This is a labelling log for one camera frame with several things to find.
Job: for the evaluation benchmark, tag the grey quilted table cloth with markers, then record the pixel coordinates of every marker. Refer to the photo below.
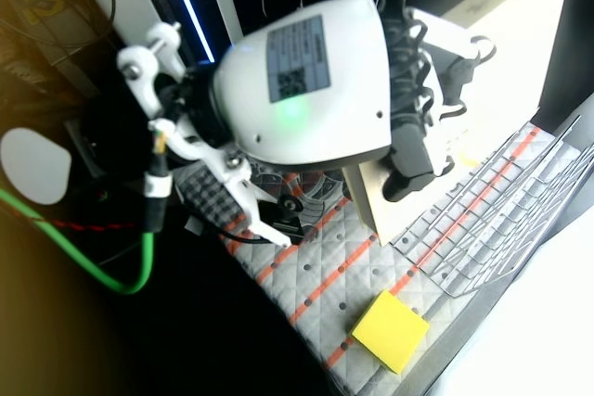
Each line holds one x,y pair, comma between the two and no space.
325,266

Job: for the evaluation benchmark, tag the yellow sponge block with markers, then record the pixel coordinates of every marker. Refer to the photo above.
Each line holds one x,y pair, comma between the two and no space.
390,331

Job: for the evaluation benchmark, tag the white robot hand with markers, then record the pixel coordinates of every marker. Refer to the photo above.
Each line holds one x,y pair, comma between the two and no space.
315,108

